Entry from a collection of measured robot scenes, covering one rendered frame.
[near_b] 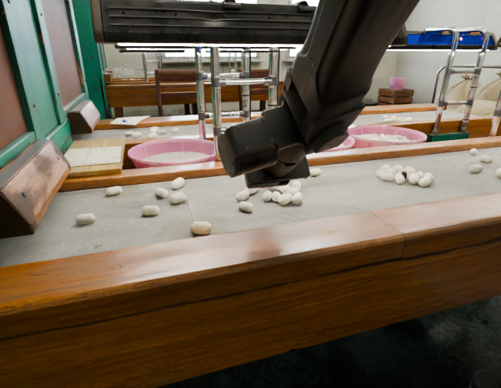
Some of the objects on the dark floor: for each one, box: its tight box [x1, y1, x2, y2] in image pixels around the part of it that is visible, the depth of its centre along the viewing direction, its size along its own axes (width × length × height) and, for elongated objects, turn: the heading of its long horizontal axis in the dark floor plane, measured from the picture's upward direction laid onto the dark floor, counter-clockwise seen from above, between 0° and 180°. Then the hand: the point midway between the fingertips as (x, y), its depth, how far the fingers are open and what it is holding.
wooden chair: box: [155, 69, 206, 117], centre depth 287 cm, size 44×43×91 cm
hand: (261, 179), depth 60 cm, fingers closed
